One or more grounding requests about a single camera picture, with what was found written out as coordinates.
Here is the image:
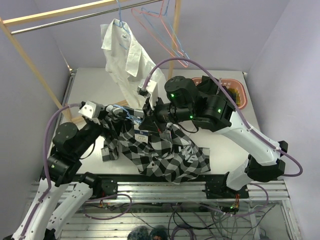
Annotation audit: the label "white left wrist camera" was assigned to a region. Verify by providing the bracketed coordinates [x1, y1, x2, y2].
[78, 101, 101, 124]

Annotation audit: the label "pink laundry basket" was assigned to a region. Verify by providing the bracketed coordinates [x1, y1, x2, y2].
[192, 75, 248, 110]

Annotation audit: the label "pink wire hanger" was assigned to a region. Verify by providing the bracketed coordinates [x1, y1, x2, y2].
[130, 0, 189, 68]

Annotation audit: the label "paper shirt price tag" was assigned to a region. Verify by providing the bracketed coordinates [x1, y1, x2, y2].
[134, 129, 149, 142]

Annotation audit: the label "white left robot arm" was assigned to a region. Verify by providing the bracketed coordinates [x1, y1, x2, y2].
[6, 110, 112, 240]

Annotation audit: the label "blue wire hanger plaid shirt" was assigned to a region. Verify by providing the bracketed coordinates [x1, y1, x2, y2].
[109, 104, 144, 125]

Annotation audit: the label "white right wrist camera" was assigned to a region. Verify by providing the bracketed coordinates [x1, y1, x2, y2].
[137, 79, 159, 110]

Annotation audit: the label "aluminium rail base frame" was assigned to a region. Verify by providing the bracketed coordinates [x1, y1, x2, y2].
[29, 69, 301, 240]

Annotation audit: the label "yellow cloth in basket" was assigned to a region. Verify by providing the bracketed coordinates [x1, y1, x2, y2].
[230, 88, 246, 109]

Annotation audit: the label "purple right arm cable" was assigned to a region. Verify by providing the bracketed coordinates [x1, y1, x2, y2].
[142, 57, 304, 179]

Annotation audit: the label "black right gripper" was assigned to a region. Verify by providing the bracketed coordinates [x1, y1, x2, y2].
[138, 94, 194, 135]

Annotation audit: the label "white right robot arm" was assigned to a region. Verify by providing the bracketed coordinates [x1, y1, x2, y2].
[139, 76, 288, 198]

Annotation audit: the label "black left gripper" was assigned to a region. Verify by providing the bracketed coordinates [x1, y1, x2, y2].
[72, 108, 125, 158]

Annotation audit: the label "black white plaid shirt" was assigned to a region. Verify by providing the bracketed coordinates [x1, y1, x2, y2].
[101, 117, 211, 184]

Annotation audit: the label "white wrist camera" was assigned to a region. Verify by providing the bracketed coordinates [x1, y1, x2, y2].
[137, 79, 159, 110]
[78, 101, 101, 124]

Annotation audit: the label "blue wire hanger white shirt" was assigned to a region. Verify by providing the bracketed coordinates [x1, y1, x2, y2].
[114, 0, 132, 51]

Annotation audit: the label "wooden clothes rack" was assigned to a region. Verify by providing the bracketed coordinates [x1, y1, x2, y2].
[0, 0, 182, 124]

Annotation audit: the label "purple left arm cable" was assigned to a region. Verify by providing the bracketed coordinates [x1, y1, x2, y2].
[18, 102, 85, 240]

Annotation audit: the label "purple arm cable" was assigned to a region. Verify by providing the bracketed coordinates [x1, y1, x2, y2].
[142, 57, 304, 179]
[18, 102, 85, 240]

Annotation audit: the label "dark green clothes in basket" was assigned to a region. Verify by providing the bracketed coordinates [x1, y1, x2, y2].
[196, 75, 228, 100]

